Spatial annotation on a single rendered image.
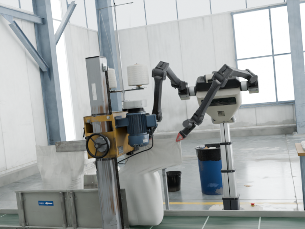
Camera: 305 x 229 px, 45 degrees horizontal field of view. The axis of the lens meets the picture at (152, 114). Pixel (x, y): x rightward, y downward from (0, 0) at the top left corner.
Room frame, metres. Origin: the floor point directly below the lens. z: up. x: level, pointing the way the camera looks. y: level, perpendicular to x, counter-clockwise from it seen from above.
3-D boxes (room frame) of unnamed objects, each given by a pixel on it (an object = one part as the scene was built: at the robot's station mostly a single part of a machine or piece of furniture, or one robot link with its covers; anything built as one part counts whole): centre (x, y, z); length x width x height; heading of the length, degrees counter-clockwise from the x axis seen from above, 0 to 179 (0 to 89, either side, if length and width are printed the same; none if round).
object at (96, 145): (2.54, 0.40, 1.13); 0.18 x 0.11 x 0.18; 71
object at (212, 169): (5.15, -0.78, 0.32); 0.51 x 0.48 x 0.65; 161
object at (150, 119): (2.70, 0.02, 1.25); 0.10 x 0.08 x 0.12; 6
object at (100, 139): (2.61, 0.38, 1.14); 0.11 x 0.06 x 0.11; 71
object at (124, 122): (2.68, 0.21, 1.27); 0.12 x 0.09 x 0.09; 161
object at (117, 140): (2.79, 0.34, 1.18); 0.34 x 0.25 x 0.31; 161
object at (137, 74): (2.83, 0.08, 1.61); 0.17 x 0.17 x 0.17
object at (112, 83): (2.91, 0.33, 1.61); 0.15 x 0.14 x 0.17; 71
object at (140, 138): (2.69, 0.12, 1.21); 0.15 x 0.15 x 0.25
